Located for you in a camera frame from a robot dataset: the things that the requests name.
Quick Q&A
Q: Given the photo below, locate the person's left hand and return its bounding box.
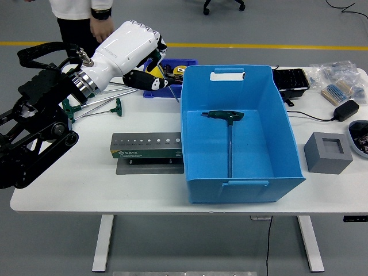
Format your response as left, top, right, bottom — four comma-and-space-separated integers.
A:
90, 17, 117, 44

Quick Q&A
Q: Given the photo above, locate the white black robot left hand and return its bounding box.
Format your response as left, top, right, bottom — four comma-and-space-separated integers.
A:
86, 19, 174, 91

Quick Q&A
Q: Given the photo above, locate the thin green T-handle hex key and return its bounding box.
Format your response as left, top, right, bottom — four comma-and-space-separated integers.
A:
167, 83, 181, 104

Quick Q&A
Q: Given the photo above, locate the green metal hex key stand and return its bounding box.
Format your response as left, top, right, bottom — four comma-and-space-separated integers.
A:
110, 132, 185, 175

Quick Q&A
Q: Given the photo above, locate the large green T-handle hex key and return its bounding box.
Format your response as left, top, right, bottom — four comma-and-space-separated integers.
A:
201, 110, 245, 178

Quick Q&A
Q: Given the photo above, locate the large light blue box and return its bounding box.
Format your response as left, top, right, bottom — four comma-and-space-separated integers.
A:
180, 63, 306, 204

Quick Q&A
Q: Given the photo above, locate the black wristwatch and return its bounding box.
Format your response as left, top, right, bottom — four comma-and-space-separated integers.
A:
91, 7, 112, 21

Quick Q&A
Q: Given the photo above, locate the person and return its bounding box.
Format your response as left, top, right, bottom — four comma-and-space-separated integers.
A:
48, 0, 113, 58

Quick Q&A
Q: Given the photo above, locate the yellow lemon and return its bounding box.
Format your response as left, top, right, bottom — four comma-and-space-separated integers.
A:
146, 64, 163, 79

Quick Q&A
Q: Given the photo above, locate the small dark blue bin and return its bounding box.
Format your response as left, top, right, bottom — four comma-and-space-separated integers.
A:
143, 58, 199, 99

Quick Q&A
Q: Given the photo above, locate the black plastic tray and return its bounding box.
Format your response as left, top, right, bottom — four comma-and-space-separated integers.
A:
271, 68, 311, 99

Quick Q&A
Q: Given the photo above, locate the white table leg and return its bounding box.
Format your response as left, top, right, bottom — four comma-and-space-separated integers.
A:
297, 214, 325, 273
91, 214, 115, 273

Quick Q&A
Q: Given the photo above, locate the clear plastic bags pile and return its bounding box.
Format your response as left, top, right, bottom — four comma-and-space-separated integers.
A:
309, 59, 368, 106

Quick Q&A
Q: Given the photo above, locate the taped resistor strip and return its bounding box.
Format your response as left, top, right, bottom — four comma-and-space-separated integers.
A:
321, 79, 357, 105

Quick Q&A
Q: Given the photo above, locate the black power adapter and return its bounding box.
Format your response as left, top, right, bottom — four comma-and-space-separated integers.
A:
333, 99, 361, 122

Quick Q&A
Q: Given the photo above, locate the grey hollow cube block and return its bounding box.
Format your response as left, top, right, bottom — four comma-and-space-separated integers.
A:
303, 131, 354, 175

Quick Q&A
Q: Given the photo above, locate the grey bowl with parts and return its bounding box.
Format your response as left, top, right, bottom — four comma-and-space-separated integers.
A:
347, 120, 368, 158

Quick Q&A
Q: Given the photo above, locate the black desk control panel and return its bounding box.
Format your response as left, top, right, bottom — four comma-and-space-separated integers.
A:
343, 214, 368, 223

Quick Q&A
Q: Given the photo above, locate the short green T-handle hex key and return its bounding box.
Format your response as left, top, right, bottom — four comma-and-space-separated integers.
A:
75, 97, 123, 120

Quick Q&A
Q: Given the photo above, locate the black adapter cable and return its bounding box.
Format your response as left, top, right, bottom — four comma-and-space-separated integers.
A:
286, 110, 336, 122

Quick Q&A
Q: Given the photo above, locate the black floor cable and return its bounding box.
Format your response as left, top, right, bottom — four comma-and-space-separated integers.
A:
325, 0, 368, 18

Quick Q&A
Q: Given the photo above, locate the black hanging cable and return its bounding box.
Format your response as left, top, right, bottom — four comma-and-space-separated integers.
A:
265, 215, 274, 276

